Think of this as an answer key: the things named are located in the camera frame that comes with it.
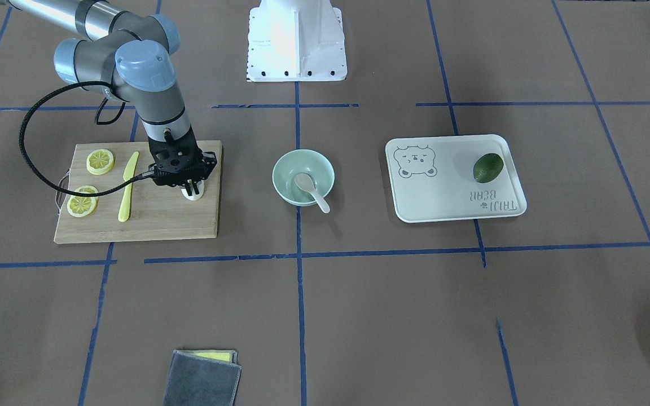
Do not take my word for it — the white steamed bun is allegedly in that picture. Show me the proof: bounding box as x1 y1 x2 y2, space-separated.
180 180 204 201

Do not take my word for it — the white ceramic spoon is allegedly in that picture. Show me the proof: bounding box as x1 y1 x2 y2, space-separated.
295 173 331 214

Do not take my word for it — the light green bowl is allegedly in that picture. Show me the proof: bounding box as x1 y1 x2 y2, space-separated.
271 149 335 206

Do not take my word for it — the bamboo cutting board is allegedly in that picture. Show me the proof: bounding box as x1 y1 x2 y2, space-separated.
54 140 223 244

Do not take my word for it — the yellow plastic knife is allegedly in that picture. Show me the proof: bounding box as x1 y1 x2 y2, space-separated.
117 151 139 223

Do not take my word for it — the upper lemon slice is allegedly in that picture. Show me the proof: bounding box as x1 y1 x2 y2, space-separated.
85 148 115 175

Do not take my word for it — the hidden lemon slice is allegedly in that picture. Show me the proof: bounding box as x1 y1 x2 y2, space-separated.
72 185 99 201

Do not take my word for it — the lemon slice near edge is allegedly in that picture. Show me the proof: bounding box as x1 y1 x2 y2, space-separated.
65 195 98 218

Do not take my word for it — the grey yellow folded cloth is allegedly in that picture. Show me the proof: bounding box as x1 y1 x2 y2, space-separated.
162 350 241 405

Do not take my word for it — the cream bear print tray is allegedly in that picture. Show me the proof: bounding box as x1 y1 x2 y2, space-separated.
385 134 527 223

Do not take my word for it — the green lime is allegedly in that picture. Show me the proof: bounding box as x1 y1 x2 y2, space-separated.
472 153 504 183

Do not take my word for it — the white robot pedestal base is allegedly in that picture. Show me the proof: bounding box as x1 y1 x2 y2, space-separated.
246 1 348 82

